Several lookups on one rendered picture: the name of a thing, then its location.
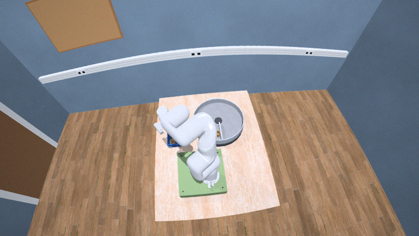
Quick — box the blue open-top crate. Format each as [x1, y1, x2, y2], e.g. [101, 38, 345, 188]
[167, 134, 181, 148]

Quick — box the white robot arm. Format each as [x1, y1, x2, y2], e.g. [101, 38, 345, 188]
[154, 105, 220, 189]

